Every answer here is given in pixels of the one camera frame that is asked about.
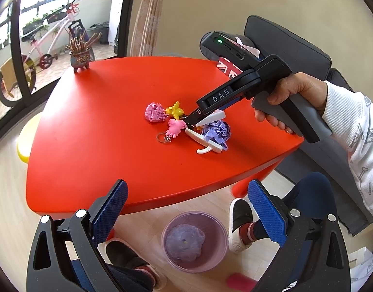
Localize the white card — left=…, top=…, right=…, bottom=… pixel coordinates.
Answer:
left=185, top=128, right=222, bottom=155

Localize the pink and white bicycle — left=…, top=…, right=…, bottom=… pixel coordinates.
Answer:
left=0, top=0, right=92, bottom=107

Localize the flag-print tissue box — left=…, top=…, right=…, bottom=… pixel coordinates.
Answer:
left=217, top=36, right=260, bottom=79

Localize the person's left shoe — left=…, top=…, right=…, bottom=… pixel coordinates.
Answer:
left=105, top=239, right=169, bottom=289

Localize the person's leg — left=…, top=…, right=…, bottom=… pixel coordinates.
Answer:
left=72, top=258, right=153, bottom=292
left=253, top=172, right=337, bottom=250

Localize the person's shoe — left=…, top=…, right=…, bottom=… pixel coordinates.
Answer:
left=228, top=198, right=254, bottom=254
left=105, top=239, right=169, bottom=289

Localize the person's right forearm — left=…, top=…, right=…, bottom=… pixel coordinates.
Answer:
left=324, top=81, right=373, bottom=235

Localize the yellow-orange toy keychain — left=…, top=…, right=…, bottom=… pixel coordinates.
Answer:
left=166, top=101, right=187, bottom=120

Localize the pink paper ball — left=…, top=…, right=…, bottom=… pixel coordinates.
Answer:
left=144, top=102, right=168, bottom=124

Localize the person's left leg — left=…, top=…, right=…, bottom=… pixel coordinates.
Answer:
left=72, top=258, right=153, bottom=292

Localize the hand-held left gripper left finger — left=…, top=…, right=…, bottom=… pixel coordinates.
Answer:
left=26, top=179, right=129, bottom=292

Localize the grey sofa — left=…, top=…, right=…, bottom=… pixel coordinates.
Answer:
left=244, top=15, right=373, bottom=236

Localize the person's right leg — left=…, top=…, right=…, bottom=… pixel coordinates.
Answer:
left=253, top=172, right=337, bottom=250

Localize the pink hand-shaped keychain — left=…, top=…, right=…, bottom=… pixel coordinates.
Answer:
left=156, top=118, right=187, bottom=143

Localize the beige patterned curtain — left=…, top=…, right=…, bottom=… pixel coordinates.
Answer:
left=137, top=0, right=166, bottom=57

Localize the person's right shoe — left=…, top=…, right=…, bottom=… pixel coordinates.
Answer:
left=228, top=198, right=254, bottom=254

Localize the red table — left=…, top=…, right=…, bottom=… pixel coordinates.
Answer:
left=25, top=56, right=305, bottom=216

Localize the cardboard box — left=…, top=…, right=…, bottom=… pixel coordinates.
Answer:
left=0, top=57, right=37, bottom=92

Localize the purple paper ball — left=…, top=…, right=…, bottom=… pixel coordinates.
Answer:
left=201, top=119, right=231, bottom=151

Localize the person's right hand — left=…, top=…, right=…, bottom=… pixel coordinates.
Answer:
left=255, top=72, right=328, bottom=135

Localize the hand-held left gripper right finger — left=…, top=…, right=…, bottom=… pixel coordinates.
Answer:
left=247, top=179, right=351, bottom=292

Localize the white cabinet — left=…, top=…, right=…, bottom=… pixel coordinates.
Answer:
left=109, top=0, right=124, bottom=45

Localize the pink trash bin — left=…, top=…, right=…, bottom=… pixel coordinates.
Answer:
left=161, top=211, right=228, bottom=274

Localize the purple plastic bag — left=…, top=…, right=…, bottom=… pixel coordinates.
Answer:
left=164, top=223, right=207, bottom=262

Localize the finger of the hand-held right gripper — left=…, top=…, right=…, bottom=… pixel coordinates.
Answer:
left=184, top=106, right=219, bottom=127
left=216, top=97, right=243, bottom=112

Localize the black sliding door frame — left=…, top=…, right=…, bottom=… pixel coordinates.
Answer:
left=0, top=0, right=140, bottom=142

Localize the row of balcony planter boxes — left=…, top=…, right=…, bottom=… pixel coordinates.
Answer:
left=21, top=8, right=68, bottom=35

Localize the yellow stool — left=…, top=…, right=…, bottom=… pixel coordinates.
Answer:
left=17, top=111, right=44, bottom=165

